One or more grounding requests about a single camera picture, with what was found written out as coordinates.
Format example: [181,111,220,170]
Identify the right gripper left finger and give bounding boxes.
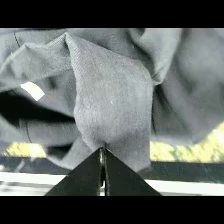
[44,147,103,197]

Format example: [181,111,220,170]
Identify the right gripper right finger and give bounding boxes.
[103,148,162,197]

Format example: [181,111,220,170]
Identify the black garment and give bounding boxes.
[0,28,224,174]

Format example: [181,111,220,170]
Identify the silver frame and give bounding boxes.
[0,171,224,197]

